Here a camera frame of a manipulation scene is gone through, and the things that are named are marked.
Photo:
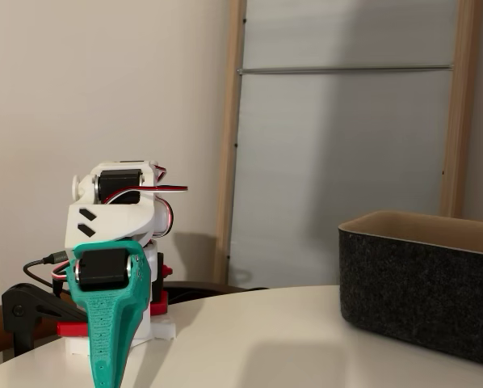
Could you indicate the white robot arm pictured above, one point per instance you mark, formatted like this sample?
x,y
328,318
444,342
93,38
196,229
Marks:
x,y
116,224

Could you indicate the dark grey felt basket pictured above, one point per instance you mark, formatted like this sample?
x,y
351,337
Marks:
x,y
407,291

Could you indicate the black table clamp red knob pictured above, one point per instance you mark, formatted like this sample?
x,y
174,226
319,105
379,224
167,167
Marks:
x,y
167,271

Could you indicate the black power plug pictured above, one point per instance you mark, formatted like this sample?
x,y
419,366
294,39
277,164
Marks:
x,y
57,289

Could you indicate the wood framed translucent panel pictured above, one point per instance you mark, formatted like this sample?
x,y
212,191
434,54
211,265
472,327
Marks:
x,y
346,161

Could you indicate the metal rod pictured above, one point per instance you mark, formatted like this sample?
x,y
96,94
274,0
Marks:
x,y
346,69

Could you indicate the red base clamp bracket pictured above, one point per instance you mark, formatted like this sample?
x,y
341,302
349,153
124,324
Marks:
x,y
72,329
159,305

